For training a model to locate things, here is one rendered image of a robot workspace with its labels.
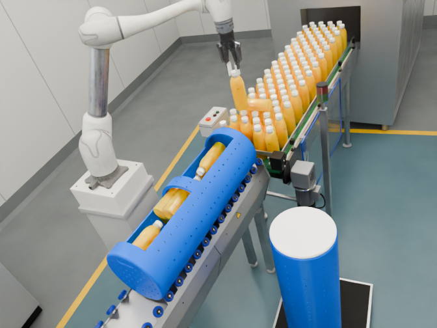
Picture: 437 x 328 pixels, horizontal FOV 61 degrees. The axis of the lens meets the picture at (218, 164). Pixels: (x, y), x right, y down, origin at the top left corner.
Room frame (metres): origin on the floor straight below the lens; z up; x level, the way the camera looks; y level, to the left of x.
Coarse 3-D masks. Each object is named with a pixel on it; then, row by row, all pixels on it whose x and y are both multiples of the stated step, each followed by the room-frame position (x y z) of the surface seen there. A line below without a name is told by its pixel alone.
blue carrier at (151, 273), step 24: (240, 144) 1.52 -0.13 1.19; (192, 168) 1.57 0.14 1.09; (216, 168) 1.37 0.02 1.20; (240, 168) 1.43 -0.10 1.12; (192, 192) 1.24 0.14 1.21; (216, 192) 1.27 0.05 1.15; (192, 216) 1.14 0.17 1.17; (216, 216) 1.22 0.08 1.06; (168, 240) 1.03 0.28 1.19; (192, 240) 1.07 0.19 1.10; (120, 264) 1.00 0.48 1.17; (144, 264) 0.93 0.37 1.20; (168, 264) 0.96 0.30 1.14; (144, 288) 0.95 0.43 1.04; (168, 288) 0.92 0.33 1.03
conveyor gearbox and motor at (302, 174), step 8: (296, 168) 1.61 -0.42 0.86; (304, 168) 1.59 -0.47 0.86; (312, 168) 1.58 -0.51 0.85; (296, 176) 1.58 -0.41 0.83; (304, 176) 1.54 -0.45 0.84; (312, 176) 1.57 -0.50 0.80; (296, 184) 1.58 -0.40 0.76; (304, 184) 1.55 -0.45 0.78; (312, 184) 1.57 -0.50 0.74; (296, 192) 1.60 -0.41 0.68; (304, 192) 1.56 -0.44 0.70; (312, 192) 1.55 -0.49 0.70; (320, 192) 1.55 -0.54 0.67; (304, 200) 1.56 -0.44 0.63; (312, 200) 1.56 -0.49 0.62
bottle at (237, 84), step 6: (234, 78) 1.78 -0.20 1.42; (240, 78) 1.78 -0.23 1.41; (234, 84) 1.77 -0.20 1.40; (240, 84) 1.77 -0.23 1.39; (234, 90) 1.77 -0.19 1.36; (240, 90) 1.76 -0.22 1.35; (234, 96) 1.78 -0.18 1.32; (240, 96) 1.76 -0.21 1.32; (234, 102) 1.80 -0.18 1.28; (240, 102) 1.77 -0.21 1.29; (246, 102) 1.78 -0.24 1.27; (240, 108) 1.77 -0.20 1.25
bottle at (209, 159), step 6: (216, 144) 1.63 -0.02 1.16; (222, 144) 1.63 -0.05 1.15; (210, 150) 1.60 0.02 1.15; (216, 150) 1.59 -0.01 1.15; (222, 150) 1.60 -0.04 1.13; (204, 156) 1.56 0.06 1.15; (210, 156) 1.55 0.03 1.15; (216, 156) 1.56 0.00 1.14; (204, 162) 1.52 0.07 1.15; (210, 162) 1.52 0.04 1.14; (198, 168) 1.51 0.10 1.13; (204, 168) 1.50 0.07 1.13
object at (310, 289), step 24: (336, 240) 0.93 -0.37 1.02; (288, 264) 0.92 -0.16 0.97; (312, 264) 0.88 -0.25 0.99; (336, 264) 0.92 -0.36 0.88; (288, 288) 0.94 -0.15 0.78; (312, 288) 0.88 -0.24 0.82; (336, 288) 0.91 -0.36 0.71; (288, 312) 0.97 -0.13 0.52; (312, 312) 0.88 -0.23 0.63; (336, 312) 0.90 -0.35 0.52
